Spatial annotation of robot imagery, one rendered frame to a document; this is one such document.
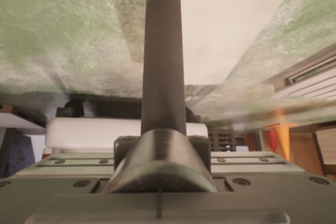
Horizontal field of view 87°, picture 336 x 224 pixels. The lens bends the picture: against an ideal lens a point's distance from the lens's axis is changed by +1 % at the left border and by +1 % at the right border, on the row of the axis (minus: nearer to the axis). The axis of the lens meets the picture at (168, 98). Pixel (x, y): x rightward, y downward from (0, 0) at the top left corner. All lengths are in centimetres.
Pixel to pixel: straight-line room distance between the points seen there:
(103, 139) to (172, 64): 146
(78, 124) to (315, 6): 167
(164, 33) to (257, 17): 54
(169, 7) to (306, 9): 93
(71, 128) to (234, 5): 144
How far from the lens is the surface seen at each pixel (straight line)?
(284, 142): 416
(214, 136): 481
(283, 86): 169
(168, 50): 17
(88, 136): 161
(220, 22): 67
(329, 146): 445
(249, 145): 538
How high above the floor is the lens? 64
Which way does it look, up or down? 19 degrees down
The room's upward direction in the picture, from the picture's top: 179 degrees clockwise
